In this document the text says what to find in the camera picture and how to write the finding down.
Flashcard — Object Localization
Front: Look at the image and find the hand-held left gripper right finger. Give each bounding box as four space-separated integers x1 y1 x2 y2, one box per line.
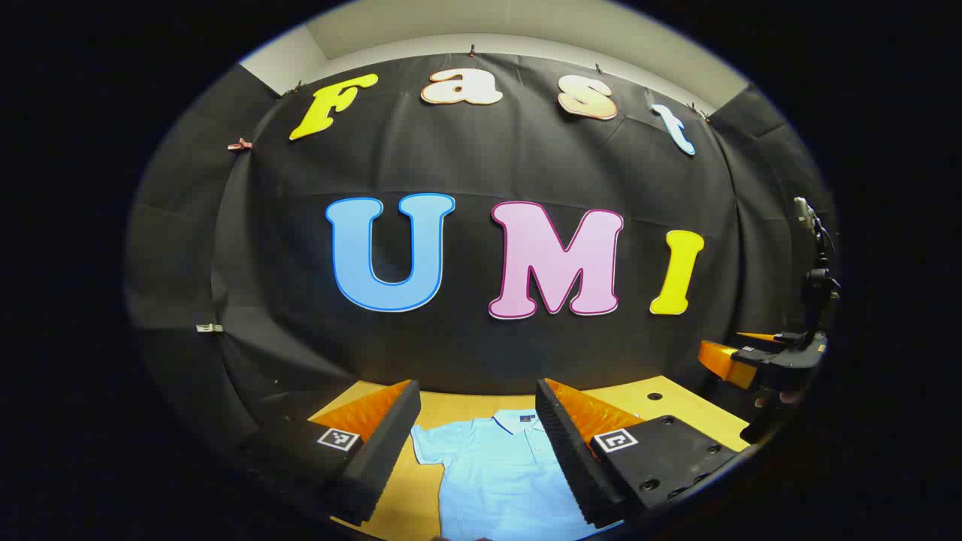
535 378 741 529

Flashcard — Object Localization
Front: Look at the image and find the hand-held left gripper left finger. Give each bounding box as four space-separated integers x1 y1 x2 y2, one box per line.
225 379 422 527

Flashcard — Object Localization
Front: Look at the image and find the light blue T-shirt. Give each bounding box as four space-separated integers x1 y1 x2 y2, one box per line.
411 410 625 541

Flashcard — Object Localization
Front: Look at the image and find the black backdrop cloth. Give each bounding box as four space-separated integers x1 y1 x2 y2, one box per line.
126 53 840 452

